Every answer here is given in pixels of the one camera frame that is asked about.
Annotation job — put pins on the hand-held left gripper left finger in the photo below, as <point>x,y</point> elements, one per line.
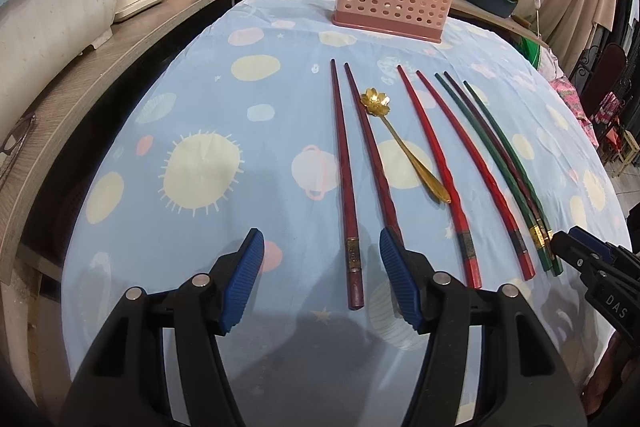
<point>245,274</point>

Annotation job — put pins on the bright red chopstick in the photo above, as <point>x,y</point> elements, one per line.
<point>475,157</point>
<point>440,167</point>

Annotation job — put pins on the gold flower spoon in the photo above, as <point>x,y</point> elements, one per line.
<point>371,101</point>

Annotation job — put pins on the blue printed blanket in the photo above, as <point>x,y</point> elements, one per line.
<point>200,107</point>

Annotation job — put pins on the dark red chopstick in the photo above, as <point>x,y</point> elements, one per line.
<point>372,147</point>
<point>345,187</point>

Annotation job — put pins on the green chopstick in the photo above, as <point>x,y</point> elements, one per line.
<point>495,132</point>
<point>470,127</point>

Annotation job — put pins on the dark purple chopstick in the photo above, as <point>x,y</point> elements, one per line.
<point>481,129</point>

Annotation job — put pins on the eyeglasses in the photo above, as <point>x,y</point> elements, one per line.
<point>22,129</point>

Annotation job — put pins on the white plastic basin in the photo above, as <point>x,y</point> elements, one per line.
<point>45,22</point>

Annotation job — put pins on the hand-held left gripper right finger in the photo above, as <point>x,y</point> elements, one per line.
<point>396,277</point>

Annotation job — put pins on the dark metal chair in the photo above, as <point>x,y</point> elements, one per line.
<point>607,72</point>

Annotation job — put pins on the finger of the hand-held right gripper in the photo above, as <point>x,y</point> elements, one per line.
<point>590,241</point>
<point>600,292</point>

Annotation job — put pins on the pink floral cloth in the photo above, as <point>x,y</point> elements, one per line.
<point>570,102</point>

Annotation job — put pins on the wooden stool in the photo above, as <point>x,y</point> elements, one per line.
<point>617,152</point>

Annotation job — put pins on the hanging clothes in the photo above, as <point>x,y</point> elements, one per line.
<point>625,7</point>

